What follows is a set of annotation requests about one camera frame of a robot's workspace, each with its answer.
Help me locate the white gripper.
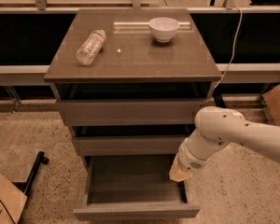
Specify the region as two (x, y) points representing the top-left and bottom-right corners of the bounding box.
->
(169, 138), (207, 182)

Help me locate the grey bottom drawer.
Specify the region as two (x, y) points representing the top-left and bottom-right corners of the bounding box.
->
(74, 154), (200, 221)

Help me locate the grey drawer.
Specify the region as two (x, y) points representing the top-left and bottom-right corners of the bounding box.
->
(72, 135), (185, 156)
(56, 98), (214, 126)
(74, 154), (200, 221)

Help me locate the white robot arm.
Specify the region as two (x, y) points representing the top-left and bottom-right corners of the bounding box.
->
(169, 106), (280, 182)

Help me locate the grey top drawer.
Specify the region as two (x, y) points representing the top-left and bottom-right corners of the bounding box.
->
(56, 98), (214, 126)

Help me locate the grey middle drawer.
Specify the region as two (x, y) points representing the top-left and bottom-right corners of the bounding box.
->
(72, 135), (185, 156)

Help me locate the grey drawer cabinet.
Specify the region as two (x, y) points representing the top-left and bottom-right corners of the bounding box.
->
(43, 7), (222, 173)

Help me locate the cardboard box at right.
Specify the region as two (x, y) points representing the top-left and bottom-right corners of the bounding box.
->
(263, 84), (280, 126)

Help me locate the cardboard box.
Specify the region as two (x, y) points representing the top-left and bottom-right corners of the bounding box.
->
(0, 173), (27, 224)
(263, 84), (280, 126)

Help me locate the black wheeled stand leg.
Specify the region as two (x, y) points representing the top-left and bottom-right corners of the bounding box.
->
(14, 151), (49, 196)

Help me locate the white ceramic bowl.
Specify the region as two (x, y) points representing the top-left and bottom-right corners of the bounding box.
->
(148, 17), (179, 43)

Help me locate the clear plastic water bottle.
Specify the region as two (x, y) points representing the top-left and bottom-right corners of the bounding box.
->
(76, 30), (105, 65)

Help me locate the cardboard box at left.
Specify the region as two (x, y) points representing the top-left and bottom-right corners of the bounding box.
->
(0, 173), (27, 224)

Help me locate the white cable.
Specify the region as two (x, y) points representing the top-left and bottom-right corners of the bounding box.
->
(213, 5), (243, 91)

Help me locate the metal railing frame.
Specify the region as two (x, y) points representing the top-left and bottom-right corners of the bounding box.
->
(0, 0), (280, 114)

